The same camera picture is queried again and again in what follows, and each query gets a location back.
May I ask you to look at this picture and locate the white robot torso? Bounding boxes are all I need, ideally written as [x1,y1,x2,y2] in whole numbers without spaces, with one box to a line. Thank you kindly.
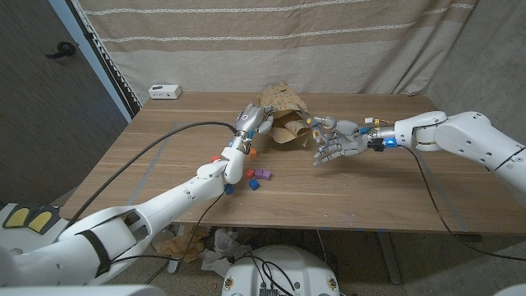
[221,245,341,296]

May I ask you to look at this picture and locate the beige striped curtain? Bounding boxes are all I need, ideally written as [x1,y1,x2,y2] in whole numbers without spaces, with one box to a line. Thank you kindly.
[76,0,480,107]

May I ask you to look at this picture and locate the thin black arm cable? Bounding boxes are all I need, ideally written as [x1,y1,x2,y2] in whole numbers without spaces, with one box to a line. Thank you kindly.
[108,189,226,285]
[404,146,526,262]

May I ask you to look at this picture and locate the black door handle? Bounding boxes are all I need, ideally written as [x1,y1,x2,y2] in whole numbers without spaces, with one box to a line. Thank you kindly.
[45,41,77,60]

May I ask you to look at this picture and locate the metal table leg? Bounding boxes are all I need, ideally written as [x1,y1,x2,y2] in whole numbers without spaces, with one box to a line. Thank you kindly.
[166,224,186,275]
[376,232,404,285]

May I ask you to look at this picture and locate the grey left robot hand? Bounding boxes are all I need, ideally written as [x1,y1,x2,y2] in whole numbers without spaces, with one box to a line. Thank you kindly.
[232,103,275,154]

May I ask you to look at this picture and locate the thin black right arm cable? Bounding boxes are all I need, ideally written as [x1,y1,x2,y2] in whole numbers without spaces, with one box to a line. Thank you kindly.
[404,146,526,262]

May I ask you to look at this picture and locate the black torso cable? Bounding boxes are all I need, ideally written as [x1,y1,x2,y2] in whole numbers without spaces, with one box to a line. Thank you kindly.
[244,253,298,296]

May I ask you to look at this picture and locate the white power strip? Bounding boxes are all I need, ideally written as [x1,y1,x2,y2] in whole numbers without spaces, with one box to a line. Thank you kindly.
[148,84,182,100]

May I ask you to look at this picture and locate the black yellow foot pedal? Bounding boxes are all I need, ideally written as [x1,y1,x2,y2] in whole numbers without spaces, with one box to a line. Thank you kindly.
[2,203,62,236]

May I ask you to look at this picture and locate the crumpled white paper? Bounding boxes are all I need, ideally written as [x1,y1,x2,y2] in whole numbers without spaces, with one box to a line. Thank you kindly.
[200,228,254,279]

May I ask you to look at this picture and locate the dark wooden door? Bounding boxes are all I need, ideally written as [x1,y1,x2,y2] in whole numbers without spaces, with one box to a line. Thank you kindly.
[0,0,132,209]

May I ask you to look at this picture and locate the floral brown wrapping paper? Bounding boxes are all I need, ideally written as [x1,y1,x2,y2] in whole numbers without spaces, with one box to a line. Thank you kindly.
[256,81,312,148]

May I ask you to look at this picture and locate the blue tan handled scissors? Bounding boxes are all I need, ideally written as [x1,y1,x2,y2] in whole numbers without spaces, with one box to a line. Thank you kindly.
[304,116,339,143]

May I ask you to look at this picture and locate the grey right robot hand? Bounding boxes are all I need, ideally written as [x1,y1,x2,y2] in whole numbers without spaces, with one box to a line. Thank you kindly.
[311,117,373,167]

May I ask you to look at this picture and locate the black backdrop frame bar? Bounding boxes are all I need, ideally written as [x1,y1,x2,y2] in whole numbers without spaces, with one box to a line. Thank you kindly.
[65,0,143,121]

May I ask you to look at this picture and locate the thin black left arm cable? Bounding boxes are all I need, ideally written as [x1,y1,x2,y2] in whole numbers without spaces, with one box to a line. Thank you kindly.
[108,189,226,285]

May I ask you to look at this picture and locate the crumpled brown paper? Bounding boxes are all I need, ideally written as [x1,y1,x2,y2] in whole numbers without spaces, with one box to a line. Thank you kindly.
[155,225,210,264]

